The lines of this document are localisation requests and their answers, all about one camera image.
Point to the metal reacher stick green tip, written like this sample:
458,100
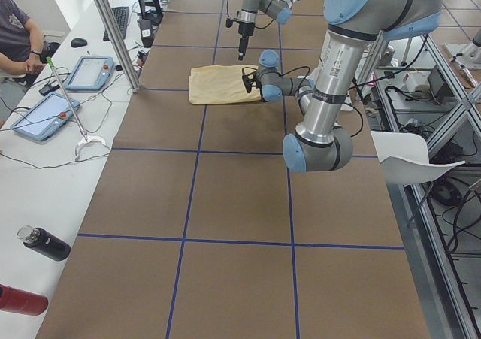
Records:
86,138

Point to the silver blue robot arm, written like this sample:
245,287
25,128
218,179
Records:
318,142
278,10

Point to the seated person grey shirt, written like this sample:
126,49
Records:
23,48

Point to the black computer mouse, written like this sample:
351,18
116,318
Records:
78,42

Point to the black water bottle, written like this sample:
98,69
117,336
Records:
43,242

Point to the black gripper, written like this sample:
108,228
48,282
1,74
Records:
245,29
252,80

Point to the far blue teach pendant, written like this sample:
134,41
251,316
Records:
90,74

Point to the near blue teach pendant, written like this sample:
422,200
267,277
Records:
44,119

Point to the small black phone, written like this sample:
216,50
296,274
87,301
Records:
45,90

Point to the blue teach pendant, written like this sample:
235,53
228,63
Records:
90,74
44,119

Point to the white plastic chair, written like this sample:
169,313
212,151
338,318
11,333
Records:
404,158

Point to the pale yellow printed t-shirt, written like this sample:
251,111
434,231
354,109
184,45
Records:
220,84

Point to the black power adapter label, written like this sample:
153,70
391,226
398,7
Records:
146,32

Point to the black keyboard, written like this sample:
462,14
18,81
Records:
121,16

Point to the red water bottle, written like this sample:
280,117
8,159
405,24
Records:
15,300

